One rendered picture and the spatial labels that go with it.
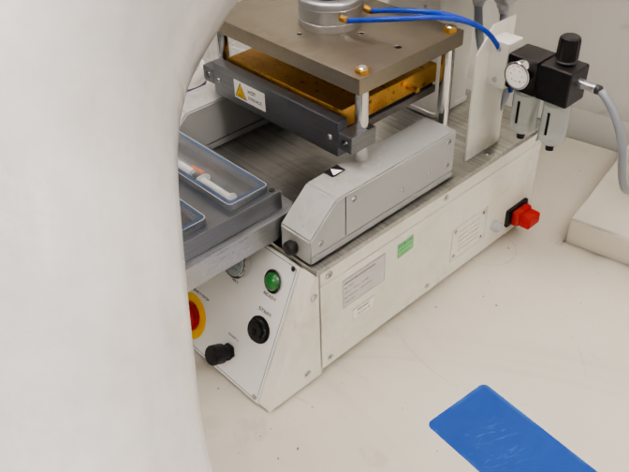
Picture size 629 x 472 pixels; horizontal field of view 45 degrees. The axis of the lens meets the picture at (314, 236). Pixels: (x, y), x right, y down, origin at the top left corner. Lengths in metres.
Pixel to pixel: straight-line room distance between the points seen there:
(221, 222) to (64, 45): 0.62
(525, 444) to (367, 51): 0.48
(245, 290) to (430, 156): 0.27
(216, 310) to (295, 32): 0.35
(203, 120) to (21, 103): 0.84
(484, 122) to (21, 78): 0.86
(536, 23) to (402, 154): 0.60
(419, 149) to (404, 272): 0.17
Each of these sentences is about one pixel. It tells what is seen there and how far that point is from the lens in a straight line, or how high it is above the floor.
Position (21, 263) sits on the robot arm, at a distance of 0.19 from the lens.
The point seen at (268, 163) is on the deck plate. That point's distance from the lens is 1.01.
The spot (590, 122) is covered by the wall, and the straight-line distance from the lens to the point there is 1.47.
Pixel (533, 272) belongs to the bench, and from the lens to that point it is 1.14.
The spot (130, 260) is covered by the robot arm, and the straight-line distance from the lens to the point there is 0.20.
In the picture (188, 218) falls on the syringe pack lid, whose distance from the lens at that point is 0.80.
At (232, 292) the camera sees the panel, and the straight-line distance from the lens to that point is 0.93.
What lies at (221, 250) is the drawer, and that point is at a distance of 0.80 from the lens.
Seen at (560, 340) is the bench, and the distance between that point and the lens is 1.04.
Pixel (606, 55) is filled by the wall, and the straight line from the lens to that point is 1.41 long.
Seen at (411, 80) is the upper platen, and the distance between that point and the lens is 0.94.
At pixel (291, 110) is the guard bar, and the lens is 0.90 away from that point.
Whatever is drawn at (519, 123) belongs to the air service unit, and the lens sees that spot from 0.97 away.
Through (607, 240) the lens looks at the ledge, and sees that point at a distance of 1.17.
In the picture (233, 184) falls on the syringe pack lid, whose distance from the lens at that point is 0.84.
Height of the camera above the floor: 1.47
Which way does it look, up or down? 38 degrees down
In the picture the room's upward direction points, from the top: 2 degrees counter-clockwise
